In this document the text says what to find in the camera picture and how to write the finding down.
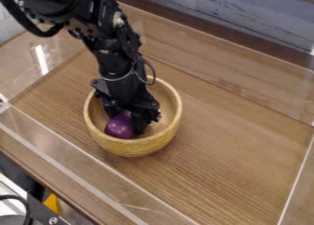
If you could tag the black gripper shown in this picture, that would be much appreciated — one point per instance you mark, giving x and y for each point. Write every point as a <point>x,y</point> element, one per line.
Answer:
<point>128,94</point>

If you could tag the purple toy eggplant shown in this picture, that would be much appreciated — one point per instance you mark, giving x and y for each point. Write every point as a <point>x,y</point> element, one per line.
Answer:
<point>120,126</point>

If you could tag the brown wooden bowl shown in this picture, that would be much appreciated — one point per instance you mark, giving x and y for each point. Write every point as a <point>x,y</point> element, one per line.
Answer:
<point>160,133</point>

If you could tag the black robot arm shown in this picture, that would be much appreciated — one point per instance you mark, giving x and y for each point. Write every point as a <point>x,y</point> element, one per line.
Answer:
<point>98,22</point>

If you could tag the yellow black machine base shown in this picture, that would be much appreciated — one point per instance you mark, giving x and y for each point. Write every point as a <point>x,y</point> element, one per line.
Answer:
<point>34,213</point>

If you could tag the clear acrylic tray wall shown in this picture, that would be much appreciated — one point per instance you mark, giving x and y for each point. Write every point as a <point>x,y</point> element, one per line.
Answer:
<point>106,197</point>

